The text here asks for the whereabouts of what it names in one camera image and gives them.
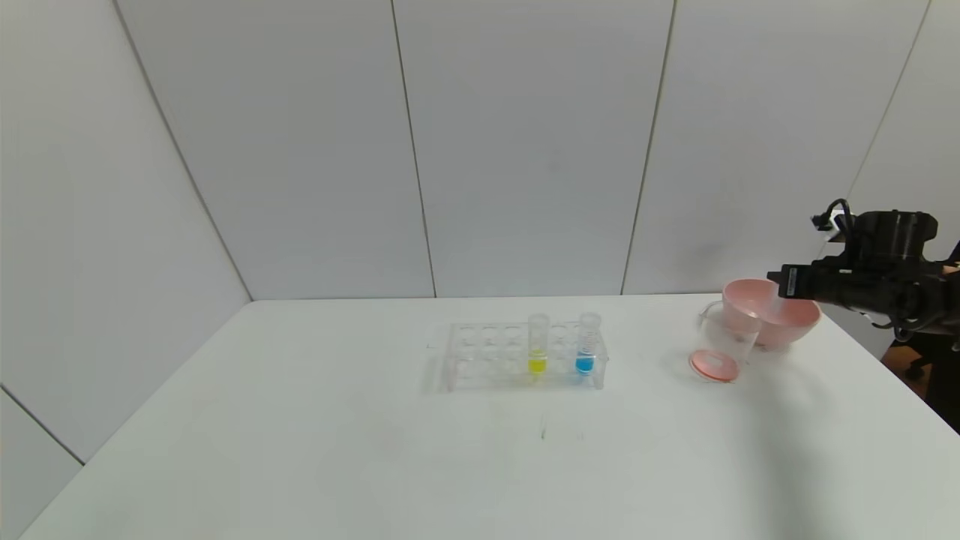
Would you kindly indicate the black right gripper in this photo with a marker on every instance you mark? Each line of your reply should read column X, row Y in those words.
column 791, row 283

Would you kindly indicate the clear glass beaker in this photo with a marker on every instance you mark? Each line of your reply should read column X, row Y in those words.
column 716, row 364

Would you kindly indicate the blue pigment test tube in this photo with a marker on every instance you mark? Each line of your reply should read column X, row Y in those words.
column 585, row 364

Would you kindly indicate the yellow pigment test tube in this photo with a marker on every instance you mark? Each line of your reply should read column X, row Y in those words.
column 538, row 365

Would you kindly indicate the clear plastic test tube rack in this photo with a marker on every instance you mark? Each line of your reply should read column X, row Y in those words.
column 487, row 356

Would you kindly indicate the pink bowl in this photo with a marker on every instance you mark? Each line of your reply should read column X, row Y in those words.
column 784, row 322

